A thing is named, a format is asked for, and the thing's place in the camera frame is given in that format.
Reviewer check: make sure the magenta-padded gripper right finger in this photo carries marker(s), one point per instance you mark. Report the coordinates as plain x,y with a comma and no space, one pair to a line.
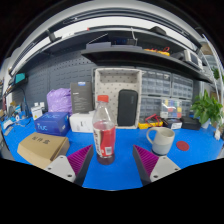
163,166

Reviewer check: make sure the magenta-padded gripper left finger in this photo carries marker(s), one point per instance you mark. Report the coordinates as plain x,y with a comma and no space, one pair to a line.
61,166

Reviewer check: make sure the clear red-capped drink bottle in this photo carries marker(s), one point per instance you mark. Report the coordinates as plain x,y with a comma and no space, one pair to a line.
104,136

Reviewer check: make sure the cream and grey mug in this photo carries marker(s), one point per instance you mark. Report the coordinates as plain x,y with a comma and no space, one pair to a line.
163,141

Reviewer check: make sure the brown cardboard box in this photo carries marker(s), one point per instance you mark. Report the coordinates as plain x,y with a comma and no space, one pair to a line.
41,148

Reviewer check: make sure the flat round red coaster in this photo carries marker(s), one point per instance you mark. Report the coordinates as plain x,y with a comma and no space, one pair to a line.
182,146

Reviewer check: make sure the black box with white label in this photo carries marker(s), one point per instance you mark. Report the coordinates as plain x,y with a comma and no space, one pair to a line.
173,124

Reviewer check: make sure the blue cardboard box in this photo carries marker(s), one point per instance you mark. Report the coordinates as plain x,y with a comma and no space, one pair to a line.
51,123

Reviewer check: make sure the white cardboard box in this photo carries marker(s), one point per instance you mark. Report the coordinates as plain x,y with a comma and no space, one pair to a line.
80,122

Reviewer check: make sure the flat black case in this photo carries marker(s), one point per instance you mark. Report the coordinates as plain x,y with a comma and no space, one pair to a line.
190,123

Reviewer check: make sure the small white labelled box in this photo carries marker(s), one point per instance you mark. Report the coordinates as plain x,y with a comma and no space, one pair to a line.
36,112

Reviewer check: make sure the grey small-parts drawer cabinet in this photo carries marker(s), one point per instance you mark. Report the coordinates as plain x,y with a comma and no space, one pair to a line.
186,106
149,105
182,86
155,82

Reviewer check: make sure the purple plastic bag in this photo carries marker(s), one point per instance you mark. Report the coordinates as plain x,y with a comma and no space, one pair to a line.
59,100

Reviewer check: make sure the dark grey upright box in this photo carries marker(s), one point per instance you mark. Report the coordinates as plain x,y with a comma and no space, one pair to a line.
81,97

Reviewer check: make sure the green potted plant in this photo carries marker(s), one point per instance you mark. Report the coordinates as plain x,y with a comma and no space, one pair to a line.
206,106

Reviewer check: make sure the white dotted storage tray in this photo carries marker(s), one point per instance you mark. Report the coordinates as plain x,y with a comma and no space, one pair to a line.
113,80

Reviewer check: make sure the dark wall shelf unit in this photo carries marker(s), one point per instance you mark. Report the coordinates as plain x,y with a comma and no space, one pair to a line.
133,56

